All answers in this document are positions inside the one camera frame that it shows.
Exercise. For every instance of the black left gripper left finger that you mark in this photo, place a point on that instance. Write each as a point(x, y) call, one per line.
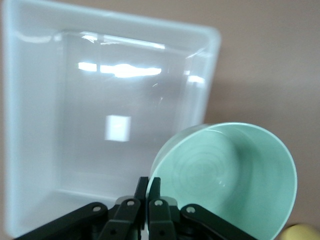
point(125, 215)

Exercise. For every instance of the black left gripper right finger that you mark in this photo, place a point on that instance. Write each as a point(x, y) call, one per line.
point(162, 217)

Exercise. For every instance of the light green bowl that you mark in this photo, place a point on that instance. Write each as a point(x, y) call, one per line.
point(237, 175)

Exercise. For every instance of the yellow cup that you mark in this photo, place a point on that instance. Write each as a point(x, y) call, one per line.
point(302, 233)

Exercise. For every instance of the white label sticker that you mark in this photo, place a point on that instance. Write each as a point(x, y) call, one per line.
point(117, 128)

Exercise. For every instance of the clear plastic bin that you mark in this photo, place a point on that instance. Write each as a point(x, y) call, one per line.
point(50, 100)

